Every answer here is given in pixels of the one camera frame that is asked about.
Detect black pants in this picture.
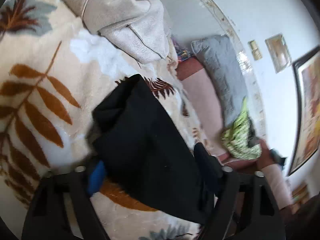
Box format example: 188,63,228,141
93,74,213,224

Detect right forearm pink sleeve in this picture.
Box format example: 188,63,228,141
261,164,293,210

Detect person's right hand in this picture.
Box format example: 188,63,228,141
256,139,275,170

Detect black cloth on quilt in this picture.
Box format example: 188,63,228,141
247,118,259,148

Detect green white checkered quilt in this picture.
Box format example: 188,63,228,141
220,97,261,160

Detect pink maroon bed sheet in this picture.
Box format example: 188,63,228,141
177,57,257,174

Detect leaf-patterned cream blanket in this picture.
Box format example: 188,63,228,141
1,0,210,237

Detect large framed picture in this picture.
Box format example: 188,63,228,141
288,46,319,176

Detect grey pillow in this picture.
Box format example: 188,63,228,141
191,35,247,127

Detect beige garment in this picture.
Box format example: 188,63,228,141
63,0,169,64

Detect small gold wall plaque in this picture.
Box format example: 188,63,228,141
248,40,263,61

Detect small framed wall picture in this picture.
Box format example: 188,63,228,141
265,33,292,73

